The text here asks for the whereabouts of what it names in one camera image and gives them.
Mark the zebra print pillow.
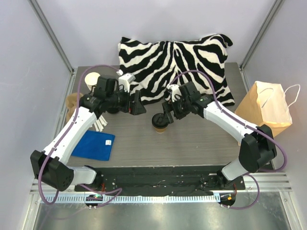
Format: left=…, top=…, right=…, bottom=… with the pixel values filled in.
left=118, top=34, right=235, bottom=106

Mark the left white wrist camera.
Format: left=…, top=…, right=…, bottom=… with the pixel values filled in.
left=117, top=70, right=135, bottom=93

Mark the white paper straws bundle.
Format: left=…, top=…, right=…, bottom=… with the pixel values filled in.
left=94, top=115, right=108, bottom=132

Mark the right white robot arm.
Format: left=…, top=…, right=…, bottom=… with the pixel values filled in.
left=160, top=82, right=277, bottom=189

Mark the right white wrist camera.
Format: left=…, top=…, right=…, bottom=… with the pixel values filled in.
left=166, top=84, right=182, bottom=102

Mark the black plastic cup lid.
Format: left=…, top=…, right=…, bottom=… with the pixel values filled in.
left=152, top=113, right=168, bottom=129

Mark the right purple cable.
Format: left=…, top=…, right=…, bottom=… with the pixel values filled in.
left=167, top=70, right=288, bottom=210

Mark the white slotted cable duct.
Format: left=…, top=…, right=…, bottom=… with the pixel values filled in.
left=56, top=193, right=220, bottom=204

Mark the stack of paper cups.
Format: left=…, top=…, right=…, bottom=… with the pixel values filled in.
left=84, top=72, right=100, bottom=92

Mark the brown paper takeout bag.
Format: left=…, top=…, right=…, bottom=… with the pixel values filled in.
left=235, top=81, right=301, bottom=137

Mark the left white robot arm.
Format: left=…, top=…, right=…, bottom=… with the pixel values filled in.
left=30, top=73, right=146, bottom=191

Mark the blue folded cloth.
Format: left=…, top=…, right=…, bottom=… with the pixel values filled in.
left=71, top=130, right=115, bottom=161

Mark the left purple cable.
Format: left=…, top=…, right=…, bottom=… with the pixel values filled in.
left=38, top=64, right=123, bottom=207

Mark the brown paper coffee cup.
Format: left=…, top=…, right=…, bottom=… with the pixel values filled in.
left=154, top=127, right=166, bottom=134

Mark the cardboard cup carrier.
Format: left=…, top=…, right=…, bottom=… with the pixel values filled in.
left=65, top=92, right=77, bottom=122

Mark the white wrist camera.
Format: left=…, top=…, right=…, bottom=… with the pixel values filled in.
left=166, top=84, right=182, bottom=102
left=117, top=70, right=135, bottom=93

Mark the purple cable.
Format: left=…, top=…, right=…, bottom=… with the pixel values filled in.
left=167, top=70, right=288, bottom=210
left=38, top=64, right=123, bottom=207

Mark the aluminium frame rail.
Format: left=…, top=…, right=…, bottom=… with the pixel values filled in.
left=30, top=172, right=292, bottom=195

